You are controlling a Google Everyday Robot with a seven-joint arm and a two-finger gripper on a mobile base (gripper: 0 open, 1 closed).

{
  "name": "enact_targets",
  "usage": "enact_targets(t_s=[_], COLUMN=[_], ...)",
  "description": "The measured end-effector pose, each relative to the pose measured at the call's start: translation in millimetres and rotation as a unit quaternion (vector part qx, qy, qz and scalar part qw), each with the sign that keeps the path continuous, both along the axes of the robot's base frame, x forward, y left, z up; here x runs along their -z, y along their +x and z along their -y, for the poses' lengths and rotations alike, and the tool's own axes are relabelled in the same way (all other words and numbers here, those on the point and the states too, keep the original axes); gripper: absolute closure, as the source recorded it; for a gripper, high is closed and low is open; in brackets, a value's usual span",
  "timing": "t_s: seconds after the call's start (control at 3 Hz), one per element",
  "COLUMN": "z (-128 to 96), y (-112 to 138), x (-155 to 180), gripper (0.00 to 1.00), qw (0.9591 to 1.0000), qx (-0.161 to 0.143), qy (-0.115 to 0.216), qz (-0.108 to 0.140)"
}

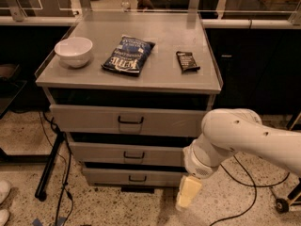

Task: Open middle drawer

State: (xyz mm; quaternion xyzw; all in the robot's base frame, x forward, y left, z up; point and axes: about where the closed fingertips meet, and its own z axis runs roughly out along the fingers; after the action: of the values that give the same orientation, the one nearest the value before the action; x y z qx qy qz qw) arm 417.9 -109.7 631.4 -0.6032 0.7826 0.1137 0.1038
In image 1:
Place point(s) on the clear water bottle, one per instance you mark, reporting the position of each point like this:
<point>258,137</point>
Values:
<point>126,5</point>

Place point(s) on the grey drawer cabinet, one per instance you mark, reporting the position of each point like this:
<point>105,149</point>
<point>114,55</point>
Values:
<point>161,84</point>

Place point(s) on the white horizontal rail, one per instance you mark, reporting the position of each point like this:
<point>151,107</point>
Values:
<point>208,23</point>

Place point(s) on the grey drawer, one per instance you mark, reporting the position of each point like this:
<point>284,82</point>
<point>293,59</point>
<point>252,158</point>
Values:
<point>124,177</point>
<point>128,120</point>
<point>127,154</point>

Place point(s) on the grey top drawer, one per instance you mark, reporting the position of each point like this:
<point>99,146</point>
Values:
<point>128,120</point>

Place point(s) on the black caster wheel lower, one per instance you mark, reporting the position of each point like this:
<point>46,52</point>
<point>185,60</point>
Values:
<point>282,206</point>

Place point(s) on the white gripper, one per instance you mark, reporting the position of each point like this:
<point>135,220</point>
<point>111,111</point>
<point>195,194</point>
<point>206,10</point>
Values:
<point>197,165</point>

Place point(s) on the dark snack bar wrapper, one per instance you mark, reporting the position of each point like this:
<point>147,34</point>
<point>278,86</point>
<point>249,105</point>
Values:
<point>187,62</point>

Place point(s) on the white shoe upper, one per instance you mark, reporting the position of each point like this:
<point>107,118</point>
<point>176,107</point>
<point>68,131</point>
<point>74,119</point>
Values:
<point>5,187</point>

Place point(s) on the white shoe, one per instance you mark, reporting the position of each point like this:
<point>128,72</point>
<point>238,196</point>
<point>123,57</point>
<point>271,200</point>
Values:
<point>4,216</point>
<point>5,187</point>

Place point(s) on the white shoe lower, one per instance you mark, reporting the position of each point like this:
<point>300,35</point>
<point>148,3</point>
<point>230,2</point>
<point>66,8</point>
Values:
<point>4,216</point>

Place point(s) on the grey bottom drawer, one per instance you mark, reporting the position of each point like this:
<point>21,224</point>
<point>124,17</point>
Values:
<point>124,177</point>

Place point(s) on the black stand leg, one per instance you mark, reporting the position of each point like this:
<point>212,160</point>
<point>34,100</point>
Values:
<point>40,193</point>

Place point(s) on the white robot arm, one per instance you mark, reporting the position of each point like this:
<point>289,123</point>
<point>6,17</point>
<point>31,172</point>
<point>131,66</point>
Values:
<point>226,132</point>

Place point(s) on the blue Kettle chips bag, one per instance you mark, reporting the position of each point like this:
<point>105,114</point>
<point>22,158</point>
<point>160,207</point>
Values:
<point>129,56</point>

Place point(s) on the white bowl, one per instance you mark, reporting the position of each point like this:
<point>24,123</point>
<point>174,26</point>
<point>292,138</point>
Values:
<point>74,51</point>

